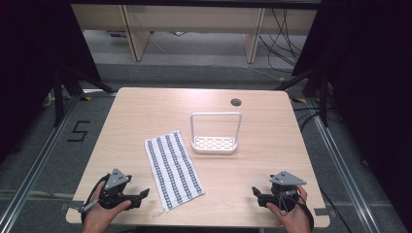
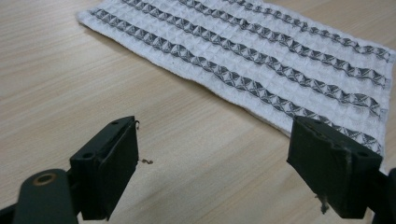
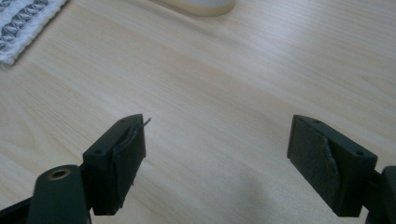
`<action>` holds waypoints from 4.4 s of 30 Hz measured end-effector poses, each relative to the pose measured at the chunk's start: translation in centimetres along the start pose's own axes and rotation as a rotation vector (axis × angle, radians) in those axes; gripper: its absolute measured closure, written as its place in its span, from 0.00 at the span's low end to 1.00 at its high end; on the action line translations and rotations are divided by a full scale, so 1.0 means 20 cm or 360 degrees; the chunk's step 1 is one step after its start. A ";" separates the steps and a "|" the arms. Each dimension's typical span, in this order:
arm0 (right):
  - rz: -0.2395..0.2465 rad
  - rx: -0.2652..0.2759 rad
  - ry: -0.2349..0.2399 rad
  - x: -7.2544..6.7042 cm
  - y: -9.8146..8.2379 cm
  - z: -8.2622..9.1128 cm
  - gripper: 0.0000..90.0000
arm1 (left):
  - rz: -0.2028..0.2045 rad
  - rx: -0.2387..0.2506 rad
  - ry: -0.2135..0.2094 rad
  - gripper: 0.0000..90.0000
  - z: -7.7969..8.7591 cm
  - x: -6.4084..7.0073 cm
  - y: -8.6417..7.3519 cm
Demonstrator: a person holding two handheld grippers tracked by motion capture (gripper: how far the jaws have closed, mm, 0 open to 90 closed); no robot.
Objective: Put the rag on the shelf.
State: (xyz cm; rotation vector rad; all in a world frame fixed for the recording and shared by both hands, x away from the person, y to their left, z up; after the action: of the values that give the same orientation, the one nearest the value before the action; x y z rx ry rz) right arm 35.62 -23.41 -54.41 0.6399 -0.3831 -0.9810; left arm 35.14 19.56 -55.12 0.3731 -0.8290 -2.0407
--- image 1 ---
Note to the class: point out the black curtain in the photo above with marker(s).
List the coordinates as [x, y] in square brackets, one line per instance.
[32, 64]
[372, 81]

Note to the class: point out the grey tape strip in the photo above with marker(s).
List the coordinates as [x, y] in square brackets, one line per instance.
[69, 205]
[321, 212]

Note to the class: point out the person's right hand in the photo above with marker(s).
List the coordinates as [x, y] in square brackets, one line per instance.
[291, 220]

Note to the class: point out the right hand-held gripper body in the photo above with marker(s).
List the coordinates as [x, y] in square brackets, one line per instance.
[285, 189]

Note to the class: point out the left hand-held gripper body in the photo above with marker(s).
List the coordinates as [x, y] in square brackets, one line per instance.
[112, 181]

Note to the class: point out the person's left hand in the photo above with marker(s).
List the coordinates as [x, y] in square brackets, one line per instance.
[98, 216]

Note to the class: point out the black metal stand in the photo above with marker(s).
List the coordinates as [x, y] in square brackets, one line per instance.
[59, 97]
[323, 97]

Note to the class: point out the white towel rack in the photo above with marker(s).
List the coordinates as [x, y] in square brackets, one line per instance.
[214, 144]

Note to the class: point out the white striped towel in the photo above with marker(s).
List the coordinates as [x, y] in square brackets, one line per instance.
[173, 170]

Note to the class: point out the aluminium floor rail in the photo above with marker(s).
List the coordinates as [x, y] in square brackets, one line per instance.
[345, 174]
[35, 168]

